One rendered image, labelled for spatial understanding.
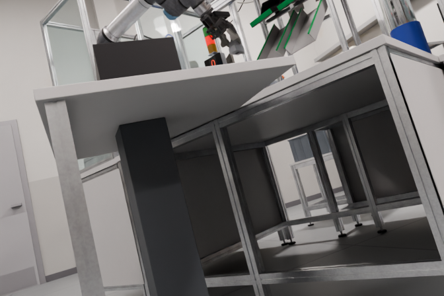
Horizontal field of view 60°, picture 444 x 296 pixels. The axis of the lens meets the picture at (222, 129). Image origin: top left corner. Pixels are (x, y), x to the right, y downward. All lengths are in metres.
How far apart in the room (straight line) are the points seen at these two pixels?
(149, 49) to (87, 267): 0.76
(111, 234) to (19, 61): 4.18
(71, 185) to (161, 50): 0.64
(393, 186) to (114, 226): 2.00
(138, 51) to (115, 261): 1.39
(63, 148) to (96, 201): 1.52
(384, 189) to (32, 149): 4.43
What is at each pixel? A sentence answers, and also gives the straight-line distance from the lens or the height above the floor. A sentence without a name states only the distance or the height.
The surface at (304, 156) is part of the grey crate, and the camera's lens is 3.79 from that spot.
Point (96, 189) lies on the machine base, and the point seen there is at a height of 0.73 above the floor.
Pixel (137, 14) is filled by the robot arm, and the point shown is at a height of 1.38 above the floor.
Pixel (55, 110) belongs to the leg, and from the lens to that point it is 0.97.
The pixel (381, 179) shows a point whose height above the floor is 0.31.
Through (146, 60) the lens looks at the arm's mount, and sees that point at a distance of 1.36.
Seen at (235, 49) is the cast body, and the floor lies 1.14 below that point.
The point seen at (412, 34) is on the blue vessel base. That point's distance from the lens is 2.30.
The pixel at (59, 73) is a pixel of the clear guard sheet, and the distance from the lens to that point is 2.82.
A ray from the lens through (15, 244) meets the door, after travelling 5.66.
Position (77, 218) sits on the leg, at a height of 0.56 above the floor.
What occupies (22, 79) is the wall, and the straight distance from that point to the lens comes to 6.08.
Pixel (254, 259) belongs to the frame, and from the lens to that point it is 1.62.
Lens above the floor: 0.53
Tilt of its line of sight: 9 degrees up
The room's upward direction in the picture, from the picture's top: 15 degrees counter-clockwise
